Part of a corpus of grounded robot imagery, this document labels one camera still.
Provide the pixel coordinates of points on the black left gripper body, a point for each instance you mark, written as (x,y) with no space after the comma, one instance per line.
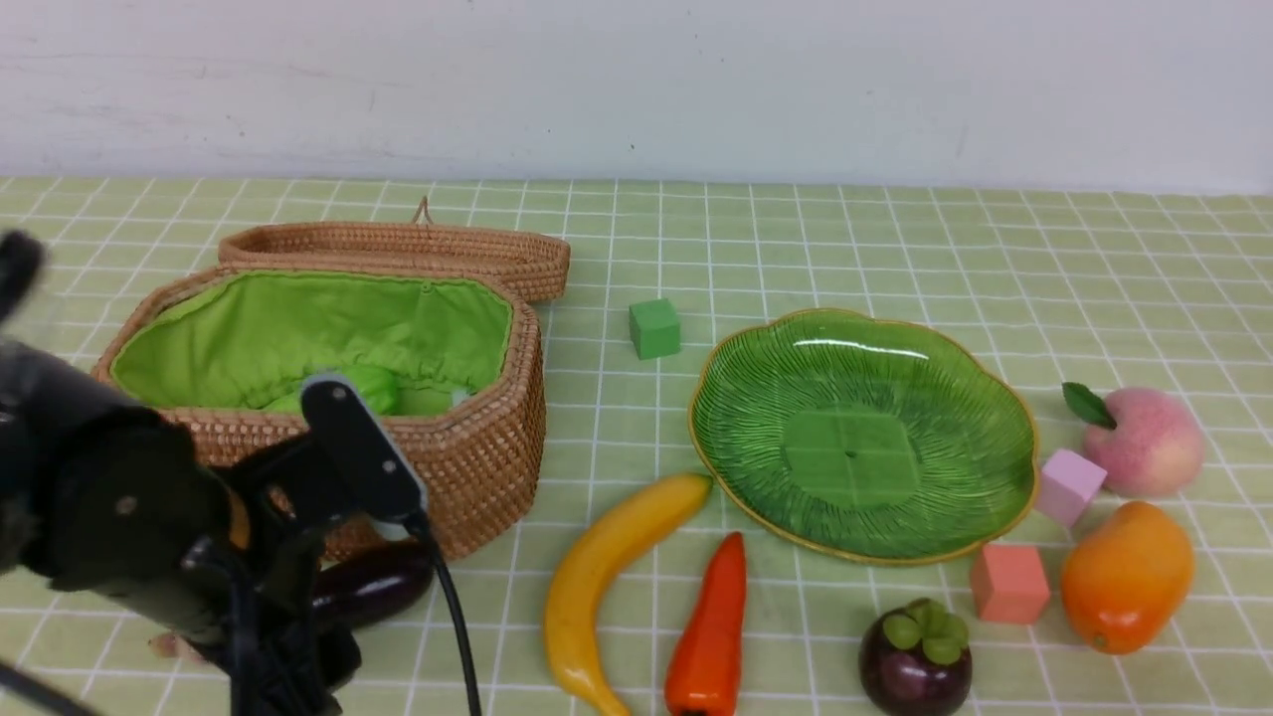
(233,560)

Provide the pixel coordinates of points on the green cucumber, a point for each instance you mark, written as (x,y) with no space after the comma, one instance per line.
(379,388)

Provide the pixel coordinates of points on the yellow banana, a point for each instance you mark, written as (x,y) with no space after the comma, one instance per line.
(584,577)

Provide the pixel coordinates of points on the orange red pepper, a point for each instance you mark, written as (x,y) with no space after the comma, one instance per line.
(705,672)

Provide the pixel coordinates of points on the purple mangosteen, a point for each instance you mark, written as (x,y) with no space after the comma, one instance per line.
(917,660)

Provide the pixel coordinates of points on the orange mango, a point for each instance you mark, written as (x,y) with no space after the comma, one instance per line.
(1122,584)

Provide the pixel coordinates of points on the pink peach with leaf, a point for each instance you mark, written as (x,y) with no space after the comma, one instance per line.
(1148,442)

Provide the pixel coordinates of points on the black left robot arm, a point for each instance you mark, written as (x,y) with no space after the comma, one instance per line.
(103,495)

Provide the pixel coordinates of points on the woven wicker basket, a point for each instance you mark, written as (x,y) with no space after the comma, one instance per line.
(479,461)

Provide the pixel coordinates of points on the green fabric basket lining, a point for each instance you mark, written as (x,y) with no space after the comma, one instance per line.
(242,341)

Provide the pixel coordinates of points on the woven wicker basket lid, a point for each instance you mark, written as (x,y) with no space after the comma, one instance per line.
(533,266)

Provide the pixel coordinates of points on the green foam cube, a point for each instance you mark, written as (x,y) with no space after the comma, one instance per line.
(654,328)

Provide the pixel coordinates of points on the green glass leaf plate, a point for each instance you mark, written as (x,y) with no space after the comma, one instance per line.
(876,441)

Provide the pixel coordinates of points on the salmon foam cube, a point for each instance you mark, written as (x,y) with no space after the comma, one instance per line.
(1009,584)

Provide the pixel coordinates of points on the pink foam cube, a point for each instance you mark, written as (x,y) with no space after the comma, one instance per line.
(1067,483)

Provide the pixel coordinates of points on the green checkered tablecloth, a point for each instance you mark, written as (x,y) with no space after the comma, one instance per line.
(1169,291)

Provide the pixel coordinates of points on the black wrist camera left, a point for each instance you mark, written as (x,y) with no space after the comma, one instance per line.
(377,477)

